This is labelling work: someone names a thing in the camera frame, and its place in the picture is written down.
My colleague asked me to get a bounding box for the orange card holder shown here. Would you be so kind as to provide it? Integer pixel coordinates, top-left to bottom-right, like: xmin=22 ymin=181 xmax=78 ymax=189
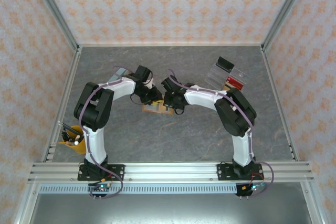
xmin=141 ymin=102 xmax=175 ymax=115

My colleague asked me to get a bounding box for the tan card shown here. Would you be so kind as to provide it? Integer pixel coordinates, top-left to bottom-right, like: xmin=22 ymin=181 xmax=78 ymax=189
xmin=222 ymin=82 xmax=244 ymax=91

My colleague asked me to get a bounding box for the clear acrylic card stand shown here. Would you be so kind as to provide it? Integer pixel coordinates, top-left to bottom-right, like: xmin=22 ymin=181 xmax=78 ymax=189
xmin=205 ymin=56 xmax=251 ymax=91

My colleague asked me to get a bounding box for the black card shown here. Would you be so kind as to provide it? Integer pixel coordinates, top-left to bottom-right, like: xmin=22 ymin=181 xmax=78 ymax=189
xmin=216 ymin=56 xmax=235 ymax=72

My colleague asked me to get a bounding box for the red card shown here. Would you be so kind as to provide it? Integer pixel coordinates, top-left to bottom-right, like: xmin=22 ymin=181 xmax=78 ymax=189
xmin=226 ymin=76 xmax=245 ymax=90

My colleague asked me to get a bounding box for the blue and tan block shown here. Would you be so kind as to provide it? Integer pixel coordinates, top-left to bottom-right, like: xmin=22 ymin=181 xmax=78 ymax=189
xmin=107 ymin=68 xmax=134 ymax=84

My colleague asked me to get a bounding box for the black pen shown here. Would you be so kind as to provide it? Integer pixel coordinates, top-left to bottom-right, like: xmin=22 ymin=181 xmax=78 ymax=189
xmin=58 ymin=122 xmax=80 ymax=136

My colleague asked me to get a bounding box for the orange pen cup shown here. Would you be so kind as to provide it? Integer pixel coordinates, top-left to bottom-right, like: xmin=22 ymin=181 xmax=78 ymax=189
xmin=58 ymin=125 xmax=87 ymax=155

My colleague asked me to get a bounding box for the white tipped marker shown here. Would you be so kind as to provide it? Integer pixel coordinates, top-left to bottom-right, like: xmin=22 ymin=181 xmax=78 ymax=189
xmin=73 ymin=133 xmax=87 ymax=146

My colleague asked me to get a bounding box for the small LED circuit board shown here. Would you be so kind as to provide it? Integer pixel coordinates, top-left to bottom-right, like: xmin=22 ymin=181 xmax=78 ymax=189
xmin=237 ymin=179 xmax=266 ymax=198
xmin=88 ymin=179 xmax=114 ymax=199

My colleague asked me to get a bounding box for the aluminium mounting rail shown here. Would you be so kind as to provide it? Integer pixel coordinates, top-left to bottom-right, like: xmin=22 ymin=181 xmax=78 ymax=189
xmin=27 ymin=162 xmax=315 ymax=183

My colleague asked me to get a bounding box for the aluminium table side rail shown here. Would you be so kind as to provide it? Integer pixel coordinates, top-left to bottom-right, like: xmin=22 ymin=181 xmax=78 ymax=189
xmin=260 ymin=47 xmax=300 ymax=162
xmin=41 ymin=47 xmax=82 ymax=162

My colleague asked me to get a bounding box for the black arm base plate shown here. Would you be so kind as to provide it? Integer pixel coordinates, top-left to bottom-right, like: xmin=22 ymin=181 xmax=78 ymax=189
xmin=216 ymin=163 xmax=264 ymax=182
xmin=77 ymin=164 xmax=125 ymax=182

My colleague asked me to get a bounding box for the slotted grey cable duct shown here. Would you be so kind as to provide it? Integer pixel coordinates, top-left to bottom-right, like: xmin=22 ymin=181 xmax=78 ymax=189
xmin=39 ymin=185 xmax=263 ymax=195

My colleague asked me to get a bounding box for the aluminium frame post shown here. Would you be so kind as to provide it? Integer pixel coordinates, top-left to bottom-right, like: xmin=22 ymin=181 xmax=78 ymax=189
xmin=27 ymin=0 xmax=80 ymax=52
xmin=260 ymin=0 xmax=313 ymax=52

